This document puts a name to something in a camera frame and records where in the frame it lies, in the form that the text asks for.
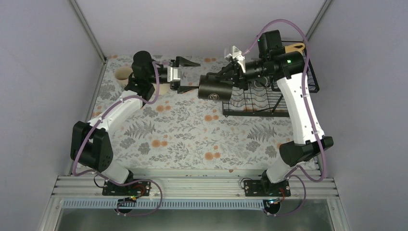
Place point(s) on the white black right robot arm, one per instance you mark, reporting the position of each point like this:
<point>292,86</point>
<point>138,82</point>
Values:
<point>289,71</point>

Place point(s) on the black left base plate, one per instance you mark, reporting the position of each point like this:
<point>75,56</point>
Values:
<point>134,190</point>

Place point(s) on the floral patterned table mat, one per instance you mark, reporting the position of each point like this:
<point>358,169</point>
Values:
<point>183,131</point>

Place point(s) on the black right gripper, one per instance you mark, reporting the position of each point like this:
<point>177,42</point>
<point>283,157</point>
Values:
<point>238,80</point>

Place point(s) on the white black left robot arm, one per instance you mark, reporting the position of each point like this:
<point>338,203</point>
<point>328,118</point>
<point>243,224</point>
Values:
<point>91,148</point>

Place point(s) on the tall floral cream mug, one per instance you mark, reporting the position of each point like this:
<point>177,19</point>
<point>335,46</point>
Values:
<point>122,74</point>

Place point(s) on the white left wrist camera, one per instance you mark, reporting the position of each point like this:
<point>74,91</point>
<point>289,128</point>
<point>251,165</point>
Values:
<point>175,74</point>

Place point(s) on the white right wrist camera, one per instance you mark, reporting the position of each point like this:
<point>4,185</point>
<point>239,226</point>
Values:
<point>234,55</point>

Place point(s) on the aluminium rail frame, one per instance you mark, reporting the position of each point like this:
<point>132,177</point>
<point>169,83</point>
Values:
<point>188,189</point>

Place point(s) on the dark grey mug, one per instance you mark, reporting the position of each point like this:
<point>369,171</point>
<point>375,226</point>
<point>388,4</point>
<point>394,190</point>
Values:
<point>261,83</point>

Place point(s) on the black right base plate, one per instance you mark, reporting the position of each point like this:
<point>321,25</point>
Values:
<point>261,188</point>

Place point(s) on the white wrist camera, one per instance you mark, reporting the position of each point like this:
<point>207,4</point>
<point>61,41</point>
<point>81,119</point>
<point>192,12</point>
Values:
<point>234,55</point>
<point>175,74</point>

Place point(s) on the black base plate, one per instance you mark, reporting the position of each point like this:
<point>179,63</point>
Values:
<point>134,190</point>
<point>261,188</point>

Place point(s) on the yellow mug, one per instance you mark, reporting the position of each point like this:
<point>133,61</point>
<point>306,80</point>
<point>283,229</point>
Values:
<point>298,47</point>

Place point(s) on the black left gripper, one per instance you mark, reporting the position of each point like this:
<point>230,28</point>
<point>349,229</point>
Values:
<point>181,61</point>

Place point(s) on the matte black mug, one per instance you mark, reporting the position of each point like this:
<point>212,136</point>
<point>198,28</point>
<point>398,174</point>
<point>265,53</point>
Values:
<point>212,88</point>

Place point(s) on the short cream mug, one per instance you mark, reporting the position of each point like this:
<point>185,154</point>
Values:
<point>163,88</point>

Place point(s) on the black wire dish rack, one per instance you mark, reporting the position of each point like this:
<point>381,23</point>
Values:
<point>267,102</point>

